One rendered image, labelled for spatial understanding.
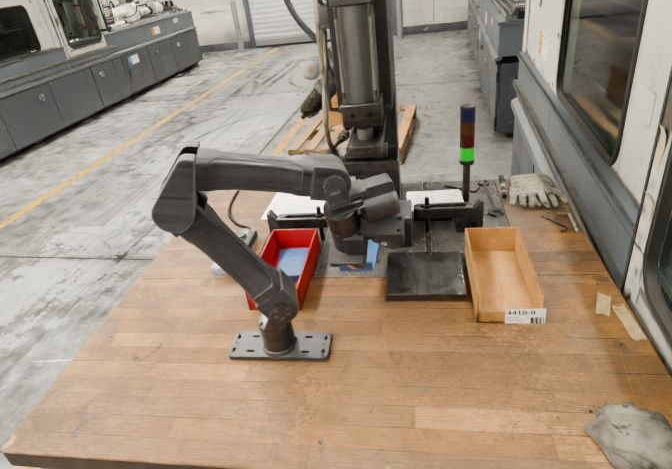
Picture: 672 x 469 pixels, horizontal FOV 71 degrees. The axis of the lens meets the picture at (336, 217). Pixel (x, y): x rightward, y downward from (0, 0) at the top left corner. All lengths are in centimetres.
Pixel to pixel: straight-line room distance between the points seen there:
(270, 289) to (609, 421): 57
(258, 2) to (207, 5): 118
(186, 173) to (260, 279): 23
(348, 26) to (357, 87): 12
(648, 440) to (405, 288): 49
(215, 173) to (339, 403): 44
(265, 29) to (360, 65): 989
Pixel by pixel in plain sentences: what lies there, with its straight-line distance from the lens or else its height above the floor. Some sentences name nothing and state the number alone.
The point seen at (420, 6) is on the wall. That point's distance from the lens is 1030.
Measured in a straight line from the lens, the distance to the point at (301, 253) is 121.
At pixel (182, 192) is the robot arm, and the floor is 128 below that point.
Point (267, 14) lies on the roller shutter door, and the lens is 1085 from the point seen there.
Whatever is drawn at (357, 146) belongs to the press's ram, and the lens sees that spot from 108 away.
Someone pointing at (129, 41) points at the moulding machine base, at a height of 79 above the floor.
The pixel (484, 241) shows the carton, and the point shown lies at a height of 93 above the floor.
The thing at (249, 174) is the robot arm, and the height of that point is 129.
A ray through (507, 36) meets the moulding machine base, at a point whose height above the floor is 86.
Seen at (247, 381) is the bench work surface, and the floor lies 90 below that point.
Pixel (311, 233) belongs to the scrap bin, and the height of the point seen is 95.
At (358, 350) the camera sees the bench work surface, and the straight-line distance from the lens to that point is 94.
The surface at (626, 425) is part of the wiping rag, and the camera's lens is 86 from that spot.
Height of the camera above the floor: 156
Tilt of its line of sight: 29 degrees down
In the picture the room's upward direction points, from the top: 8 degrees counter-clockwise
